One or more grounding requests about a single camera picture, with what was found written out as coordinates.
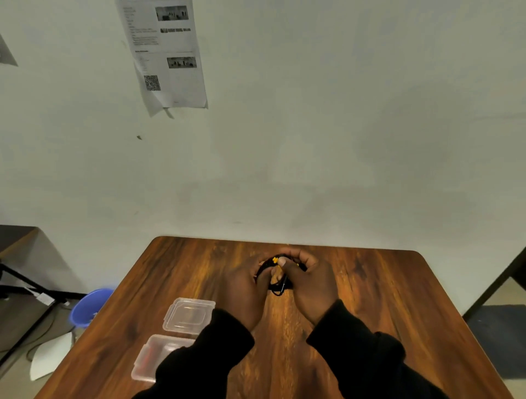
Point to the wooden table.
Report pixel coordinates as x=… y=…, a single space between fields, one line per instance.
x=279 y=324

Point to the person's left fingers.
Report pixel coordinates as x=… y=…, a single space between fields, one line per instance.
x=263 y=267

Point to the blue plastic bucket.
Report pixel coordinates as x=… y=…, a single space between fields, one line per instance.
x=88 y=307

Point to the person's right thumb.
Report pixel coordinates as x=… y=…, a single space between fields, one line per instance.
x=288 y=267

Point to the black metal stand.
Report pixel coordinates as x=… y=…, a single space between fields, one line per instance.
x=24 y=287

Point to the white paper sheet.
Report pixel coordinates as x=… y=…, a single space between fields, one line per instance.
x=50 y=355

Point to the person's right forearm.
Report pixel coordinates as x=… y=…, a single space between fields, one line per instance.
x=365 y=355

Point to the person's right hand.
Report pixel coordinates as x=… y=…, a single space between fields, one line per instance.
x=310 y=292

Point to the grey paper corner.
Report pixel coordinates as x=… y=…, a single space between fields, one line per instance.
x=6 y=53

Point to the clear plastic container lid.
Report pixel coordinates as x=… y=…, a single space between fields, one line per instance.
x=188 y=315

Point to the person's left hand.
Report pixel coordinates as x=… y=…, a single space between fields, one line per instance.
x=242 y=294

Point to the person's left forearm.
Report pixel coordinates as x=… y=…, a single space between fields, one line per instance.
x=197 y=357

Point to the white printed paper notice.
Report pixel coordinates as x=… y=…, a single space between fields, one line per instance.
x=164 y=49

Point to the dark floor mat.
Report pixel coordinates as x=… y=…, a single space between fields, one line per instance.
x=503 y=339

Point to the black table leg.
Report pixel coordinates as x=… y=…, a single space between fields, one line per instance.
x=495 y=283

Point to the clear plastic container box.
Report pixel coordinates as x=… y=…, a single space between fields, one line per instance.
x=154 y=356

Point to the dark side table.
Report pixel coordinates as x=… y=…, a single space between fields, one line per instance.
x=14 y=238

